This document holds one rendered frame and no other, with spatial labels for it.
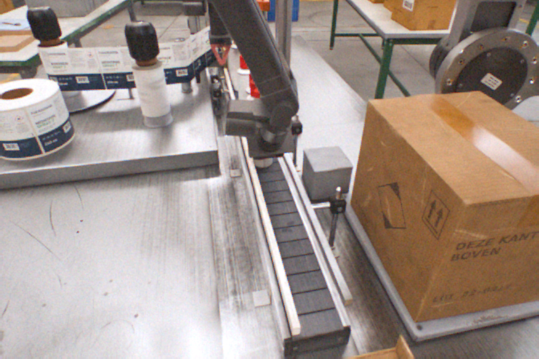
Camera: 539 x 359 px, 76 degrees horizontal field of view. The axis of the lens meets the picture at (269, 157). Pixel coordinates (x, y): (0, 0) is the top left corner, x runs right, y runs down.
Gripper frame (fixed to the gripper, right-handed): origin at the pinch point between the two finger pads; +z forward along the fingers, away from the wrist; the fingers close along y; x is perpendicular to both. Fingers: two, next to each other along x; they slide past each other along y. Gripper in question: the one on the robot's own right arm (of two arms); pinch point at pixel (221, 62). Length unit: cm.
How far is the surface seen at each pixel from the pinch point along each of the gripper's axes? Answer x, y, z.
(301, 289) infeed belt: 6, 78, 15
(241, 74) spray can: 4.4, 17.8, -1.9
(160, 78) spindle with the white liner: -18.4, 13.8, -0.9
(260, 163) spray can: 5.3, 41.9, 12.6
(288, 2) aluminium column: 21.5, 1.3, -17.7
